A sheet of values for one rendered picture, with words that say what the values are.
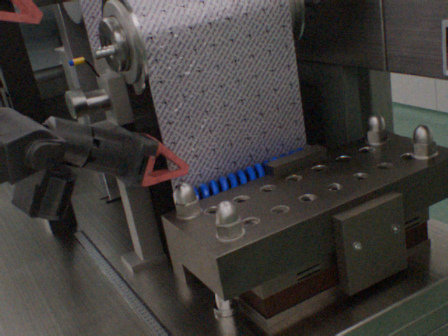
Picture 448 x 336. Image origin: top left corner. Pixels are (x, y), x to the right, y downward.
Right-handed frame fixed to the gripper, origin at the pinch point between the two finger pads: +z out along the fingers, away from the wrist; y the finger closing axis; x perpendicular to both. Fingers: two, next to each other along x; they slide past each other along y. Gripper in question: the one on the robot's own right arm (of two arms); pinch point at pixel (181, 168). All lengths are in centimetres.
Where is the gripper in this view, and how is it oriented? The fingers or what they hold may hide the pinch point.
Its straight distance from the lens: 85.9
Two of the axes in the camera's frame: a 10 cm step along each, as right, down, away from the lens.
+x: 2.9, -9.5, -1.1
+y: 4.8, 2.4, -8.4
